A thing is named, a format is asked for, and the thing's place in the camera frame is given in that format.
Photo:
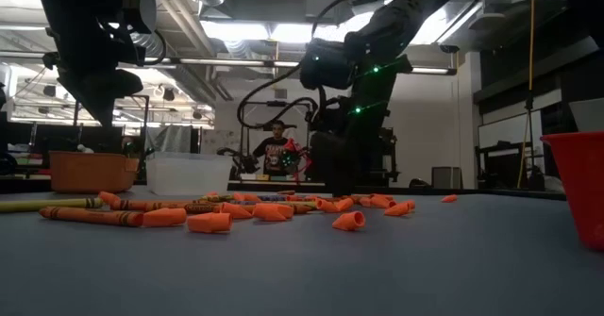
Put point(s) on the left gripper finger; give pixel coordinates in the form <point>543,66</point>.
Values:
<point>85,87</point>
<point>115,85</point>

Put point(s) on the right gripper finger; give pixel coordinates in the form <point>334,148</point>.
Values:
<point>335,165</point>

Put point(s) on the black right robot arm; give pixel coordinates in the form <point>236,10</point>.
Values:
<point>401,19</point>

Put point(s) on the orange eraser cap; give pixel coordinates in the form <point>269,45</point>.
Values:
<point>236,210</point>
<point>328,206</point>
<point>381,201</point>
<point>348,221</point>
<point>165,217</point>
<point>210,222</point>
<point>287,211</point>
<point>396,209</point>
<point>345,204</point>
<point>109,198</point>
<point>411,204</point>
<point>266,212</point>
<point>449,198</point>

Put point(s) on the person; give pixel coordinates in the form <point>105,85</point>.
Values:
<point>273,153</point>

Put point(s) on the blue crayon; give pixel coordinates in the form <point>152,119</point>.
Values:
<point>273,197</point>

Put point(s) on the orange plastic bin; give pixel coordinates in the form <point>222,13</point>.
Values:
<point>89,172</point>

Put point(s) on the ceiling light panel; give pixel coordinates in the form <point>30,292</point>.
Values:
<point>292,32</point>

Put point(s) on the grey-blue table mat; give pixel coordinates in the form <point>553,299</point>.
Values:
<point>302,269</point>

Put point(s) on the grey box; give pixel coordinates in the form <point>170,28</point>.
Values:
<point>446,177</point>

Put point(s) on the clear plastic bin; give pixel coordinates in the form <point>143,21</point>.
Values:
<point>189,174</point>

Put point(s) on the white board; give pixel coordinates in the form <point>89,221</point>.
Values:
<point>509,129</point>

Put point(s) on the red plastic bin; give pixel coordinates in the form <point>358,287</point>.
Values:
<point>580,188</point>

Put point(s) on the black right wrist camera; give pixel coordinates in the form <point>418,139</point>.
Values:
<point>330,66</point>

